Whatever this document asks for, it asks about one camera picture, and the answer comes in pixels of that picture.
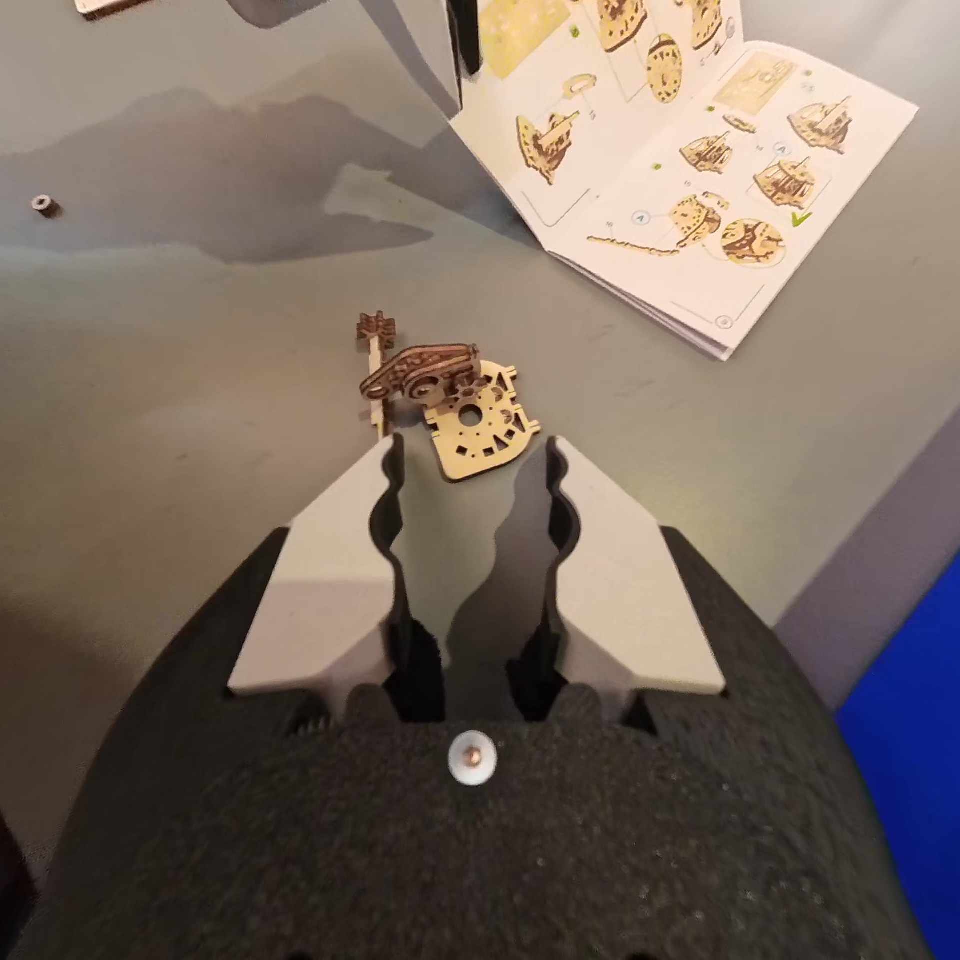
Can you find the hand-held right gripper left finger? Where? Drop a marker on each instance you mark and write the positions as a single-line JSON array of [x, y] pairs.
[[315, 600]]

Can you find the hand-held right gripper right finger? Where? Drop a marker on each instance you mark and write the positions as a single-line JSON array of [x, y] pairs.
[[637, 600]]

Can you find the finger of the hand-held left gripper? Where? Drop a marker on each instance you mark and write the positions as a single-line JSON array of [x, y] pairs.
[[262, 11], [420, 52]]

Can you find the plywood model parts sheet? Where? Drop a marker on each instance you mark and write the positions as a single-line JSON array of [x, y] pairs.
[[105, 6]]

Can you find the small wooden gear model assembly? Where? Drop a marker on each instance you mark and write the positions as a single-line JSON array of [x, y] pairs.
[[472, 420]]

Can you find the wooden axle with gear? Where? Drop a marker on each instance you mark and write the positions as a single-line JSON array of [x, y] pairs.
[[375, 352]]

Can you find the white instruction booklet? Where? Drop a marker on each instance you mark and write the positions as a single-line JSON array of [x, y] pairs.
[[675, 187]]

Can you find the blue plastic bin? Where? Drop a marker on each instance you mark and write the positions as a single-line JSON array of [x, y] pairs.
[[907, 750]]

